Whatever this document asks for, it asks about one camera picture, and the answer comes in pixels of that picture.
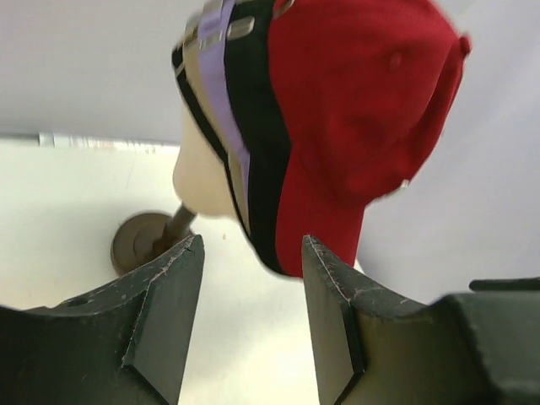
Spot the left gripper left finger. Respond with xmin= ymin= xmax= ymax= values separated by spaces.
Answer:
xmin=1 ymin=236 xmax=205 ymax=404

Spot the purple baseball cap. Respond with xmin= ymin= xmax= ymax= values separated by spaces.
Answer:
xmin=197 ymin=0 xmax=252 ymax=186

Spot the dark wooden round stand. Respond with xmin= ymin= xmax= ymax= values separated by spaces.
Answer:
xmin=111 ymin=204 xmax=197 ymax=277

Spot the aluminium frame rail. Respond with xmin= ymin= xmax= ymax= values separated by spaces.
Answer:
xmin=1 ymin=132 xmax=181 ymax=154

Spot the cream mannequin head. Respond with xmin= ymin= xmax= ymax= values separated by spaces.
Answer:
xmin=173 ymin=105 xmax=237 ymax=220

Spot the dark red baseball cap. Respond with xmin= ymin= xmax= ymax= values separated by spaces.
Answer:
xmin=268 ymin=1 xmax=471 ymax=277

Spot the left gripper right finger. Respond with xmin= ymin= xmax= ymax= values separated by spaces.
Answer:
xmin=302 ymin=236 xmax=539 ymax=405

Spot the beige baseball cap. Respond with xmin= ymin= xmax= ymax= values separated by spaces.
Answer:
xmin=182 ymin=22 xmax=251 ymax=231

